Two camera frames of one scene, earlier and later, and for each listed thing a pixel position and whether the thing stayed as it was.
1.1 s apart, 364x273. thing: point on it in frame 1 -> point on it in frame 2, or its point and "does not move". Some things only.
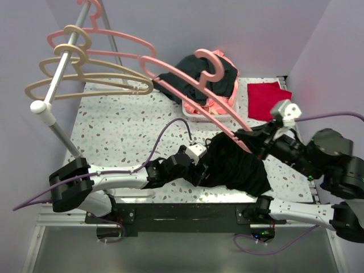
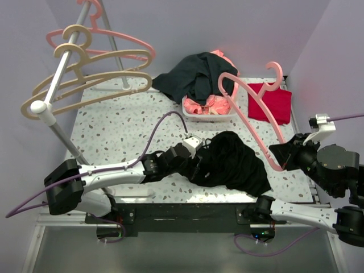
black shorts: (230, 166) does not move
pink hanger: (148, 63) -> (222, 83)
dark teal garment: (214, 73) does not move
